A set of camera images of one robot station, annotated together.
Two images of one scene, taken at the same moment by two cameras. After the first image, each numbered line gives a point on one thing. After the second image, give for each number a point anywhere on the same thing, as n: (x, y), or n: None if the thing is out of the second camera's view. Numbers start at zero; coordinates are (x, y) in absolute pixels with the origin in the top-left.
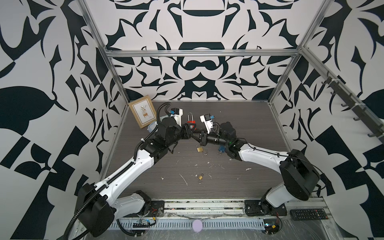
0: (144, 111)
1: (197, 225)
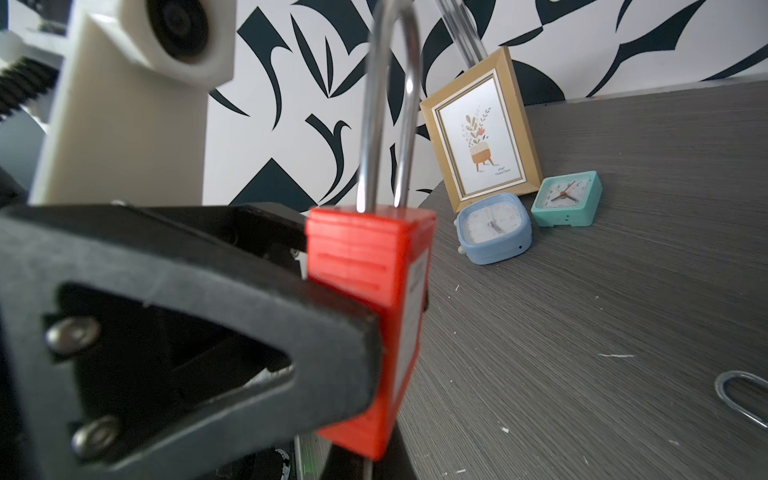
0: (480, 130)
1: None
